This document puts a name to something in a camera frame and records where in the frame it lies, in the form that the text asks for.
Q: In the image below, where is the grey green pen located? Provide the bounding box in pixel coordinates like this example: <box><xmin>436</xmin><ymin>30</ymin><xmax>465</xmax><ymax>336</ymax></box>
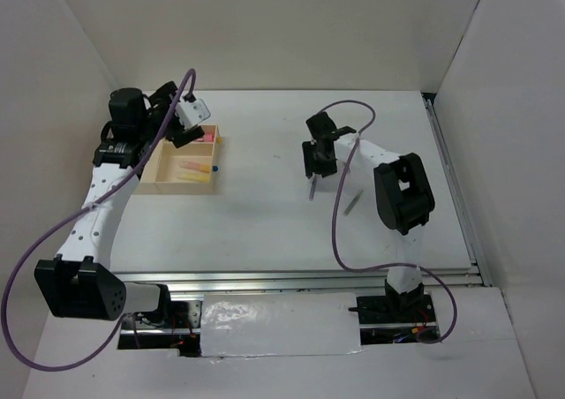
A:
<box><xmin>343</xmin><ymin>190</ymin><xmax>364</xmax><ymax>216</ymax></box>

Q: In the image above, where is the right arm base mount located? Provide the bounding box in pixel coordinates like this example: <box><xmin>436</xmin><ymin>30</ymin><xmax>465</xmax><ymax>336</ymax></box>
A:
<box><xmin>348</xmin><ymin>294</ymin><xmax>441</xmax><ymax>345</ymax></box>

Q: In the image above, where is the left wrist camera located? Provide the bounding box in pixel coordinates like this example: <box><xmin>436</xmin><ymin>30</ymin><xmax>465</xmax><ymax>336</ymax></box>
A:
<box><xmin>176</xmin><ymin>99</ymin><xmax>211</xmax><ymax>130</ymax></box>

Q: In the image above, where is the pink orange highlighter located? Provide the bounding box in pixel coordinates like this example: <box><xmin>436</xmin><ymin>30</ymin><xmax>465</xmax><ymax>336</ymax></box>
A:
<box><xmin>179</xmin><ymin>162</ymin><xmax>213</xmax><ymax>173</ymax></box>

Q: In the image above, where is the purple cable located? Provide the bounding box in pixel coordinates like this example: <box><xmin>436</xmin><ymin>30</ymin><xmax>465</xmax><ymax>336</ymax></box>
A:
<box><xmin>318</xmin><ymin>101</ymin><xmax>459</xmax><ymax>345</ymax></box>
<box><xmin>2</xmin><ymin>67</ymin><xmax>198</xmax><ymax>370</ymax></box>

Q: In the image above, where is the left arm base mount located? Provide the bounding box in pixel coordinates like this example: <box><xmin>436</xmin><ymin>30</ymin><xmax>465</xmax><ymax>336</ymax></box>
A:
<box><xmin>117</xmin><ymin>299</ymin><xmax>203</xmax><ymax>358</ymax></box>

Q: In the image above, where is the purple pen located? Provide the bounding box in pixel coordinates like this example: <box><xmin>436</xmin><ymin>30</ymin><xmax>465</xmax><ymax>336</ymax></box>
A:
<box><xmin>308</xmin><ymin>175</ymin><xmax>318</xmax><ymax>201</ymax></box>

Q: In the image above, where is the white cover plate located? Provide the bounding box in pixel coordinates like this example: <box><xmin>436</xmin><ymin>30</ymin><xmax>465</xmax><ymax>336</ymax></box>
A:
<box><xmin>200</xmin><ymin>292</ymin><xmax>362</xmax><ymax>358</ymax></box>

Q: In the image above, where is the wooden organizer tray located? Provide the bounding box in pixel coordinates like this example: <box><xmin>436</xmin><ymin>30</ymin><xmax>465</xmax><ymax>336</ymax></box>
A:
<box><xmin>134</xmin><ymin>124</ymin><xmax>221</xmax><ymax>195</ymax></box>

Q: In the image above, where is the pink capped marker bottle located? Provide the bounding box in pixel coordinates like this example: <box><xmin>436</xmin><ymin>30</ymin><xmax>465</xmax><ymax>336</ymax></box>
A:
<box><xmin>195</xmin><ymin>133</ymin><xmax>215</xmax><ymax>143</ymax></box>

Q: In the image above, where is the yellow highlighter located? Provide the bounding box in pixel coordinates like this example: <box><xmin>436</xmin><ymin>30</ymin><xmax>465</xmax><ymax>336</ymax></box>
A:
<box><xmin>176</xmin><ymin>173</ymin><xmax>210</xmax><ymax>183</ymax></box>

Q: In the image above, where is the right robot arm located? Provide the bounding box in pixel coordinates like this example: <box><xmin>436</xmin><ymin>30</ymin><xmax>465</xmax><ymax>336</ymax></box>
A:
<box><xmin>302</xmin><ymin>111</ymin><xmax>435</xmax><ymax>321</ymax></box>

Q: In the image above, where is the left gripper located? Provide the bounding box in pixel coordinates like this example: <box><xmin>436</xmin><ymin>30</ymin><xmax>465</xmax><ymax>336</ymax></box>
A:
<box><xmin>138</xmin><ymin>81</ymin><xmax>204</xmax><ymax>148</ymax></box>

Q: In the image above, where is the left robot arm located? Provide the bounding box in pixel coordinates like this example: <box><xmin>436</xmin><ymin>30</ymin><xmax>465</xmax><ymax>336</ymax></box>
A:
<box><xmin>34</xmin><ymin>81</ymin><xmax>210</xmax><ymax>320</ymax></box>

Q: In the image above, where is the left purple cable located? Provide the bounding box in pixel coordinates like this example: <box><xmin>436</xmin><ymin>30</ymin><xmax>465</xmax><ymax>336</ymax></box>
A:
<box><xmin>2</xmin><ymin>67</ymin><xmax>198</xmax><ymax>370</ymax></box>

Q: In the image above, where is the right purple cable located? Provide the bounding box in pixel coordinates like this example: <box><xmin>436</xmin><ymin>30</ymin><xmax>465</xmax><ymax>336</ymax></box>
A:
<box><xmin>318</xmin><ymin>101</ymin><xmax>459</xmax><ymax>345</ymax></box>

